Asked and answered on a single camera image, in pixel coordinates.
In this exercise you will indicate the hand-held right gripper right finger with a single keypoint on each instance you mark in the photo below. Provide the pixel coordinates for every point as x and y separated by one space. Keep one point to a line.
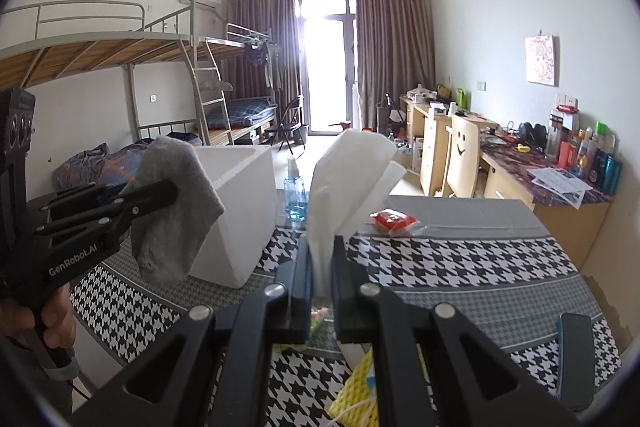
343 269

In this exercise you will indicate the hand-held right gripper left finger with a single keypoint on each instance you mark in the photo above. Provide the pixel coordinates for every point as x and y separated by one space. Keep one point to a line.
300 269

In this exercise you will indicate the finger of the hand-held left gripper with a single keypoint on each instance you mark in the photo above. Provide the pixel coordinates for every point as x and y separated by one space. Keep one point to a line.
80 199
145 202

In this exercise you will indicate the grey sock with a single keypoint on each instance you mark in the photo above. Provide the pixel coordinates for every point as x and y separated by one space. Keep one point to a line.
170 217

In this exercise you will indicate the white foam box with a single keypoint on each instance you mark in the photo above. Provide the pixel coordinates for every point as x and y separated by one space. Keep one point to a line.
240 227

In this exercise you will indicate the white paper tissue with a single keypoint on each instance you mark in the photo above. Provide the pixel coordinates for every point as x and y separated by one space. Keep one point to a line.
340 172

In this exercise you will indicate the yellow foam net sleeve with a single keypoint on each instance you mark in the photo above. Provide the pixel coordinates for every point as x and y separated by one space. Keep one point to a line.
355 387

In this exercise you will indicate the person's left hand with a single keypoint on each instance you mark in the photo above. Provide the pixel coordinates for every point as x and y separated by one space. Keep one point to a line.
57 322

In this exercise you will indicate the blue plaid quilt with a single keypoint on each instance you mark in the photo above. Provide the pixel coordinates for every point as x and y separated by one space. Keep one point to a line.
85 167

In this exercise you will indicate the red snack packet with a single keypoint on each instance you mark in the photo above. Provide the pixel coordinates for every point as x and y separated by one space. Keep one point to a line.
392 221

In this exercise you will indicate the small clear bottle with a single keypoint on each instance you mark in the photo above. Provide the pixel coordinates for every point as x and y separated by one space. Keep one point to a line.
295 197

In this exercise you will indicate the houndstooth tablecloth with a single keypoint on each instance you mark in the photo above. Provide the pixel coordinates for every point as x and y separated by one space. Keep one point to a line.
450 267

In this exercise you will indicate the blue plaid mattress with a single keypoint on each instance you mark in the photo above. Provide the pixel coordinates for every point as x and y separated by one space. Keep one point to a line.
245 112

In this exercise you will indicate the metal bunk bed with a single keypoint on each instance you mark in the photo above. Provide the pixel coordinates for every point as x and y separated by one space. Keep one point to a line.
235 42
100 52

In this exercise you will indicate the black folding chair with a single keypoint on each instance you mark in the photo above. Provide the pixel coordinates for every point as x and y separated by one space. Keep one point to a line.
292 117

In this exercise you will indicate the wooden smiley face chair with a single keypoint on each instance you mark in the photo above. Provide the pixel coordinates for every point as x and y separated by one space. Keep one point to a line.
462 157

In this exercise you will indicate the dark hanging garment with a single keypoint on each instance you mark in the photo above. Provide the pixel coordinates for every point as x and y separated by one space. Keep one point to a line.
256 54

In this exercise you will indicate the brown curtain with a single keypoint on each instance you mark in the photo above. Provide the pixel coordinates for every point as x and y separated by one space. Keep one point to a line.
260 57
395 52

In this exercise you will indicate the glass balcony door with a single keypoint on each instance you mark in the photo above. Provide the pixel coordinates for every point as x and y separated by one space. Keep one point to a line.
325 72

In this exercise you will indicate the green bag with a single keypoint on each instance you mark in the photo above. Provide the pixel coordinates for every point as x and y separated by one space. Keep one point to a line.
461 98

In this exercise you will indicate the wooden desk with patterned cover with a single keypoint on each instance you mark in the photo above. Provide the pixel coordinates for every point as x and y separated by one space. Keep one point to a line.
560 227

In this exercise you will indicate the black headphones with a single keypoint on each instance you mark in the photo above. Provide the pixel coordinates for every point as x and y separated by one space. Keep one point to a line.
532 134

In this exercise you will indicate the printed paper sheets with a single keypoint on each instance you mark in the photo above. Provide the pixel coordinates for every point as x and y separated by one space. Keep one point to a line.
562 184

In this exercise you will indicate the dark smartphone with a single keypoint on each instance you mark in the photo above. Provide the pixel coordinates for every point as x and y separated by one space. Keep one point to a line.
575 357

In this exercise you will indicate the row of toiletry bottles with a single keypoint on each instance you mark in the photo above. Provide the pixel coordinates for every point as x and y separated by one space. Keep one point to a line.
595 157

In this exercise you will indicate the cartoon wall picture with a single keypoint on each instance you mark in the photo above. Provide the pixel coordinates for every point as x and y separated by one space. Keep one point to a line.
541 59

